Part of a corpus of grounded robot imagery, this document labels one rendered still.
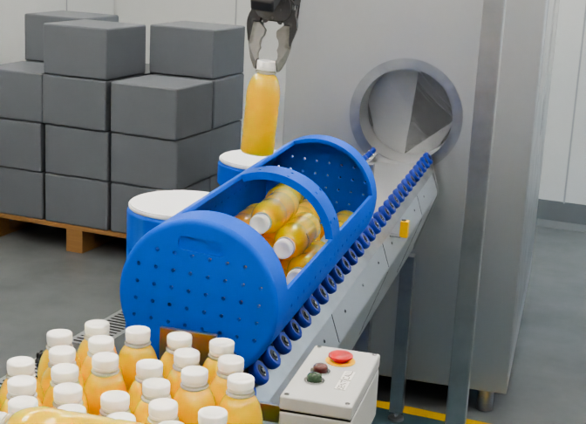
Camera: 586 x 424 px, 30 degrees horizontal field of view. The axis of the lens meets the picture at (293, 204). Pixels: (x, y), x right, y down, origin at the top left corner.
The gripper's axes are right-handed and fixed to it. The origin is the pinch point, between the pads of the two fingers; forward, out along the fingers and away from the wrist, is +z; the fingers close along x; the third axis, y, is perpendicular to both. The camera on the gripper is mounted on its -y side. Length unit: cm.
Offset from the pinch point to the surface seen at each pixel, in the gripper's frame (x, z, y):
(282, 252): -9.5, 35.9, -5.1
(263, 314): -15, 40, -40
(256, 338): -14, 44, -39
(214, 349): -11, 42, -56
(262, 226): -4.9, 31.4, -5.7
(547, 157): -71, 45, 483
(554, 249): -82, 93, 426
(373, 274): -21, 50, 59
